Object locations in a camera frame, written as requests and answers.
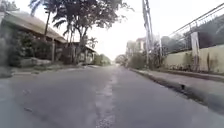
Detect distant building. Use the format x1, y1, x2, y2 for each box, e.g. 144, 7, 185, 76
125, 36, 148, 61

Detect roadside shrubs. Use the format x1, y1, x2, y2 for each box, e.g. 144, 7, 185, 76
127, 43, 164, 70

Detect grey asphalt road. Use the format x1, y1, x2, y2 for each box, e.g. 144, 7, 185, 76
0, 64, 224, 128

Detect utility pole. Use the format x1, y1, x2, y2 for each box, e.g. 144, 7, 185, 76
141, 0, 155, 69

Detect group of tall trees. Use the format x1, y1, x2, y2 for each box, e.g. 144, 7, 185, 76
28, 0, 133, 65

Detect grey concrete sidewalk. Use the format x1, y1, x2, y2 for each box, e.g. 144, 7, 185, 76
131, 68, 224, 113

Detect house with tiled roof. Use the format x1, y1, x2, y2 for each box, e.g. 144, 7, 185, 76
0, 11, 98, 66

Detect green garden bushes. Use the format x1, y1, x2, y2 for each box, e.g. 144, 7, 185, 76
0, 31, 54, 68

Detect yellow wall with railing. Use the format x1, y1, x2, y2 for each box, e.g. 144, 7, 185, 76
161, 3, 224, 75

